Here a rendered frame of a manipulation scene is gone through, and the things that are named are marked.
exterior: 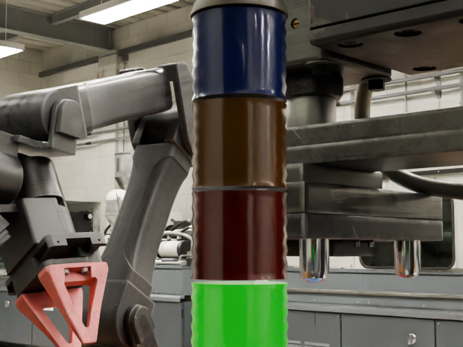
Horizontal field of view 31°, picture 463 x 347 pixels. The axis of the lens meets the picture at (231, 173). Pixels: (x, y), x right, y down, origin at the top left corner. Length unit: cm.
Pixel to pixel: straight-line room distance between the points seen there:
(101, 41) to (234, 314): 1164
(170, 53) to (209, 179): 1066
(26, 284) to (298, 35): 39
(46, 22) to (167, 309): 511
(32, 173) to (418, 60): 43
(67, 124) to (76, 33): 1084
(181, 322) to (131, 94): 655
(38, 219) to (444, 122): 44
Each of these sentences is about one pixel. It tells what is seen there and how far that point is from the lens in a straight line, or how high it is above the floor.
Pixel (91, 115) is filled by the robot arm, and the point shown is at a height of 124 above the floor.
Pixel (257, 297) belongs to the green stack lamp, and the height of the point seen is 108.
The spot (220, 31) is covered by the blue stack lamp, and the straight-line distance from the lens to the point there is 33.
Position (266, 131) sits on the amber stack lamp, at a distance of 32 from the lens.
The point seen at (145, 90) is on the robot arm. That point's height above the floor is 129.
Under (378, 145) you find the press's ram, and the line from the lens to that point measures 54.
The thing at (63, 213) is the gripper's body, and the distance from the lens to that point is 86.
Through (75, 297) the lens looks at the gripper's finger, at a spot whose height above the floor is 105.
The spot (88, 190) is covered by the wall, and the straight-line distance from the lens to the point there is 1211.
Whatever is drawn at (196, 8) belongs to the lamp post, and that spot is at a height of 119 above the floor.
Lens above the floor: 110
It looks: 5 degrees up
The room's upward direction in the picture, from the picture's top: straight up
